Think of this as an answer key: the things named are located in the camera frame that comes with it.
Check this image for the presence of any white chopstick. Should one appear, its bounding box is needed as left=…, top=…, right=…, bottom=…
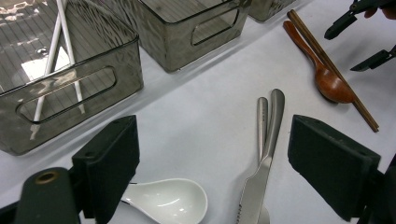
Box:
left=55, top=0, right=86, bottom=115
left=32, top=0, right=69, bottom=123

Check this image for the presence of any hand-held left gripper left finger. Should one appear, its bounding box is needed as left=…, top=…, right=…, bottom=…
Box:
left=72, top=115, right=140, bottom=224

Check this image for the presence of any steel table knife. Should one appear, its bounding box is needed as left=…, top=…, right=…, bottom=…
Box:
left=235, top=88, right=286, bottom=224

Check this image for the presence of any brown wooden spoon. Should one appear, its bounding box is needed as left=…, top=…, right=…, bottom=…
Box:
left=282, top=20, right=356, bottom=105

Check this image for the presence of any brown wooden chopstick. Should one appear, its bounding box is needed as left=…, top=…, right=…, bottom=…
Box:
left=288, top=8, right=380, bottom=133
left=286, top=8, right=379, bottom=132

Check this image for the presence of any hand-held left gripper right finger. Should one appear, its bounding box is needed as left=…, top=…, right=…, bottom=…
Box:
left=288, top=114, right=382, bottom=222

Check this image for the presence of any smoky clear plastic bin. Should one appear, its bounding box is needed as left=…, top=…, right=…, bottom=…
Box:
left=102, top=0, right=253, bottom=74
left=0, top=0, right=145, bottom=157
left=248, top=0, right=297, bottom=22

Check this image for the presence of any white table cover sheet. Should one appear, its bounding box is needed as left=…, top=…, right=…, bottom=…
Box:
left=0, top=0, right=396, bottom=224

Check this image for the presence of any white ceramic spoon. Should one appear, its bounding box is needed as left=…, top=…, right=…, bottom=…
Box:
left=120, top=177, right=209, bottom=224

